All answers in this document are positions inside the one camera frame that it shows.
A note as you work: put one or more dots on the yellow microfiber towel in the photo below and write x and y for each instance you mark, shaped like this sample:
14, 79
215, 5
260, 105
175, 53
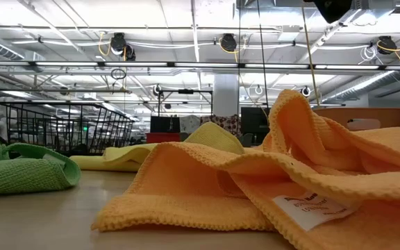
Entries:
214, 139

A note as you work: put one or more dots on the orange microfiber towel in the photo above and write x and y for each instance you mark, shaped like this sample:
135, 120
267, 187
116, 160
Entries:
193, 180

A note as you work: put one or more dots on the green microfiber towel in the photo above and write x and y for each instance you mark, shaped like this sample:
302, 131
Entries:
23, 173

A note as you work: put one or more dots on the black monitor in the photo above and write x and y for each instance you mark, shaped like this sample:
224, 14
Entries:
253, 119
165, 124

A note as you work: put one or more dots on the long ceiling light bar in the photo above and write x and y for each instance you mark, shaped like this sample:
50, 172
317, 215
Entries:
200, 65

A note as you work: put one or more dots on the patterned cloth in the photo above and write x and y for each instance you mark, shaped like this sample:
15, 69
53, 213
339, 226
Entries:
226, 123

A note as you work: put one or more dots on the red bin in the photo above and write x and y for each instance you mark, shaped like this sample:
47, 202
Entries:
162, 137

